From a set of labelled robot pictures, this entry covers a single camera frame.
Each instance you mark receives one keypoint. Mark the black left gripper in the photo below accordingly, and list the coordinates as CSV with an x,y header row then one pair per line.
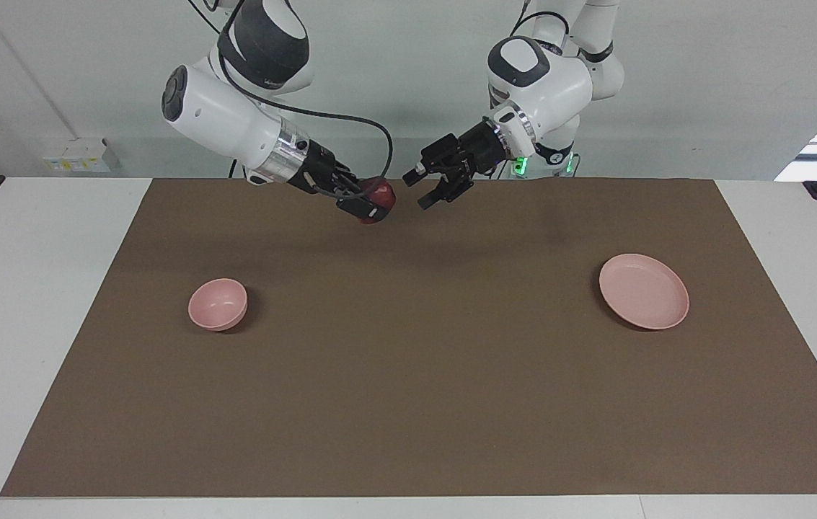
x,y
480,150

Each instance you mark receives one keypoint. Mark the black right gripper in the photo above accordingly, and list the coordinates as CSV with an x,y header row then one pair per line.
x,y
318,169

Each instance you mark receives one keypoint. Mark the dark red apple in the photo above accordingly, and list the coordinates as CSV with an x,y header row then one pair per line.
x,y
383,193

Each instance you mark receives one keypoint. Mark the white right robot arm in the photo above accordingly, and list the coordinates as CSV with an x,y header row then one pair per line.
x,y
221,115

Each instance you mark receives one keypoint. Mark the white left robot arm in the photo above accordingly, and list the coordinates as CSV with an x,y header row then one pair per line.
x,y
545,79

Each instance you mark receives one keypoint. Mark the pink bowl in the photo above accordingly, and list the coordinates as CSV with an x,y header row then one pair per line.
x,y
217,306

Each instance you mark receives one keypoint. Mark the pink plate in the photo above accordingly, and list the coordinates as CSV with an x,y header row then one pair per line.
x,y
642,292

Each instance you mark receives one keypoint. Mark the brown table mat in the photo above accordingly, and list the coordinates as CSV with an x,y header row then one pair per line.
x,y
408,360

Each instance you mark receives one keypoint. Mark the white wall socket box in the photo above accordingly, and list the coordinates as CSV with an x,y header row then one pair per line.
x,y
76,157

